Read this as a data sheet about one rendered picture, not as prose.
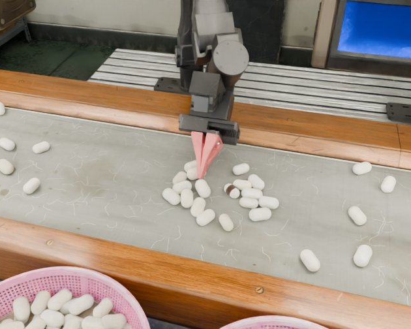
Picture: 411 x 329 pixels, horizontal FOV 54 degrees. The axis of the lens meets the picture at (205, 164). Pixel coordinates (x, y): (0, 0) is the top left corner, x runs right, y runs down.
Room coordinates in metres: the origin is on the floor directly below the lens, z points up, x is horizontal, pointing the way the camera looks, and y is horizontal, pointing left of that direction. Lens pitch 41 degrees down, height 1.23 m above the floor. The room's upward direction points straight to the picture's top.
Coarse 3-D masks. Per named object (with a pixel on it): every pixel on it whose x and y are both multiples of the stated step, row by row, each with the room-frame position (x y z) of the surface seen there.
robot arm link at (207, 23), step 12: (192, 0) 0.77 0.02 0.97; (204, 0) 0.72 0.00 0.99; (216, 0) 0.72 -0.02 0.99; (192, 12) 0.72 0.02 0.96; (204, 12) 0.71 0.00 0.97; (216, 12) 0.71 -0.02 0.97; (228, 12) 0.71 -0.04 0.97; (192, 24) 0.73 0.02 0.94; (204, 24) 0.69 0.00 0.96; (216, 24) 0.69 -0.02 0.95; (228, 24) 0.70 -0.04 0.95; (204, 36) 0.67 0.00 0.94; (204, 48) 0.67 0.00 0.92
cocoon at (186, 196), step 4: (184, 192) 0.48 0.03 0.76; (188, 192) 0.48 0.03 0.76; (184, 196) 0.47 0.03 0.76; (188, 196) 0.46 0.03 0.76; (192, 196) 0.47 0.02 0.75; (184, 200) 0.46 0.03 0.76; (188, 200) 0.46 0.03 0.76; (192, 200) 0.46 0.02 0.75; (184, 204) 0.45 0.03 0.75; (188, 204) 0.45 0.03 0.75
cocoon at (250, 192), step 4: (248, 188) 0.49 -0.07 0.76; (252, 188) 0.49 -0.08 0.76; (244, 192) 0.48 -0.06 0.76; (248, 192) 0.48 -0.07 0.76; (252, 192) 0.48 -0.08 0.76; (256, 192) 0.48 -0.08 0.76; (260, 192) 0.48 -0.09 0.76; (244, 196) 0.48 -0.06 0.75; (248, 196) 0.47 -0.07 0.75; (252, 196) 0.47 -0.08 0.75; (256, 196) 0.47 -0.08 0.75; (260, 196) 0.47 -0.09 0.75
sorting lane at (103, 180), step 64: (0, 128) 0.68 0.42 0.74; (64, 128) 0.68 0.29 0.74; (128, 128) 0.68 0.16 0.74; (0, 192) 0.50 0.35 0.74; (64, 192) 0.50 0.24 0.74; (128, 192) 0.50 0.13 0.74; (192, 192) 0.50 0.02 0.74; (320, 192) 0.50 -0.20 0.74; (192, 256) 0.36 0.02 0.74; (256, 256) 0.36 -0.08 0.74; (320, 256) 0.36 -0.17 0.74; (384, 256) 0.36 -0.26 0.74
